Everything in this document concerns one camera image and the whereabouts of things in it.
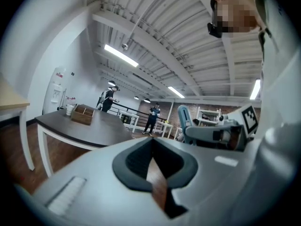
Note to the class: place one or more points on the white shelf unit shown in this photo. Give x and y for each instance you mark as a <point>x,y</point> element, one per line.
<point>208,115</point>

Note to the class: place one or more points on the white grey backpack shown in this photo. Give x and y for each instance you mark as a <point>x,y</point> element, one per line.
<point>101,99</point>

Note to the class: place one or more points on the small white table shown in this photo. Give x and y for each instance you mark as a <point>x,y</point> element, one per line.
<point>165,127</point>

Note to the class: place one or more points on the pack of water bottles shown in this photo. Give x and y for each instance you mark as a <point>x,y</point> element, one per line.
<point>70,100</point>

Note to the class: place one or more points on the white water dispenser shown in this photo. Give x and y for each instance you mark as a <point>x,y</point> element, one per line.
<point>55,91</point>

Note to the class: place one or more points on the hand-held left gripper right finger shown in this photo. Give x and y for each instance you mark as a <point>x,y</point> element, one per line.
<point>211,180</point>

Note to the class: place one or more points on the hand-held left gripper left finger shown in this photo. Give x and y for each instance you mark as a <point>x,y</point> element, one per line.
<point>94,187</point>

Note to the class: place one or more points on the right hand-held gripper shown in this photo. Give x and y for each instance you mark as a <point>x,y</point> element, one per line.
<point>249,119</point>

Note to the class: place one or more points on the white rectangular table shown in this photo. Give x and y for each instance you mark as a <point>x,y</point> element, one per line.
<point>129,116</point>

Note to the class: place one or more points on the ceiling tube light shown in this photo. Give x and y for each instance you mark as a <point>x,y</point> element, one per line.
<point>255,89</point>
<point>176,92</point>
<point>121,55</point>

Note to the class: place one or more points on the black metal railing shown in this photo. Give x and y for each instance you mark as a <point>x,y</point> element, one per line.
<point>131,110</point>

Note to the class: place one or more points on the light wooden table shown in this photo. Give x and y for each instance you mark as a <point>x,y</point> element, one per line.
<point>11,98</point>

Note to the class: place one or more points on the person's light grey shirt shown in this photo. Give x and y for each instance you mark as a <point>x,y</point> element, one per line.
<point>282,67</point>

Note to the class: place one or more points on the black head-worn camera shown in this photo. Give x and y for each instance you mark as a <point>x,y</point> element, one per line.
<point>213,29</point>

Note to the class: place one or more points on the white cup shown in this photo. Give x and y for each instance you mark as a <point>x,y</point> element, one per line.
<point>69,109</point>

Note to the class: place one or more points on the ceiling pipe with sensor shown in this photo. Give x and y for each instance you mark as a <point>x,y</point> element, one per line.
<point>131,32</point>

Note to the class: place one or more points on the wooden compartment organizer box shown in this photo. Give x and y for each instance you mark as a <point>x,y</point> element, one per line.
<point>82,115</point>

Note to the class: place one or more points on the dark brown white-legged table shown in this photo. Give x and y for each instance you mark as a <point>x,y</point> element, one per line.
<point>98,128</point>

